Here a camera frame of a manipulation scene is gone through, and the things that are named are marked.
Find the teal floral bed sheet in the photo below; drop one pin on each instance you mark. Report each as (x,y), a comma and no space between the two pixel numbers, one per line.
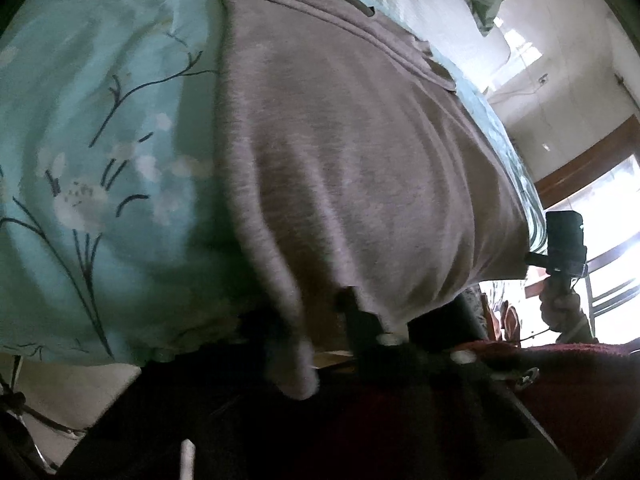
(117,244)

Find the white striped blanket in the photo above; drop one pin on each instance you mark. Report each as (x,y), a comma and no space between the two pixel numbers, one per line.
(449,27)

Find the mauve knit garment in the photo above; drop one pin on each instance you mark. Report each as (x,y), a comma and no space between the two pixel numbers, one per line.
(351,165)

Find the brown wooden window frame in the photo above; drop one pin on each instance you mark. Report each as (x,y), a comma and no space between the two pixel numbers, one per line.
(592,164)

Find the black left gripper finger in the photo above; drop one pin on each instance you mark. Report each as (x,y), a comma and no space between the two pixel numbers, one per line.
(365,334)

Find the right hand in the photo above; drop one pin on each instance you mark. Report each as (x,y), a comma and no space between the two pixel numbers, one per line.
(559,306)

